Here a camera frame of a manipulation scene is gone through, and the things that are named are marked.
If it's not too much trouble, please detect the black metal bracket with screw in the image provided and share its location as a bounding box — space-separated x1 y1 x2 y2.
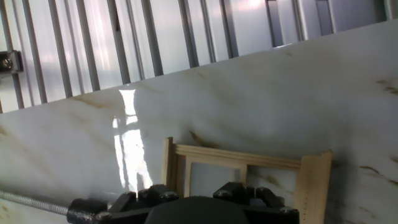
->
0 49 25 75

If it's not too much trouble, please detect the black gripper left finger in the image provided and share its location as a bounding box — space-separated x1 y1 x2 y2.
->
93 184 180 224

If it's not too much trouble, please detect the wooden sliding window sash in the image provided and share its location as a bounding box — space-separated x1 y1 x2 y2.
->
182 154 249 198

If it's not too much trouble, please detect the marble pattern board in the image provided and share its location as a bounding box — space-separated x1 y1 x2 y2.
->
0 19 398 224

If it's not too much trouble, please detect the silver flexible metal conduit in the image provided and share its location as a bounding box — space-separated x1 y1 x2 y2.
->
0 189 109 224

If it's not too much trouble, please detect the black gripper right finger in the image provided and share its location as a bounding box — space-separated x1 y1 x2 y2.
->
212 181 300 224

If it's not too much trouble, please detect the wooden window frame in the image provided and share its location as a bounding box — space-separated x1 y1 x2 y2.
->
161 136 334 224

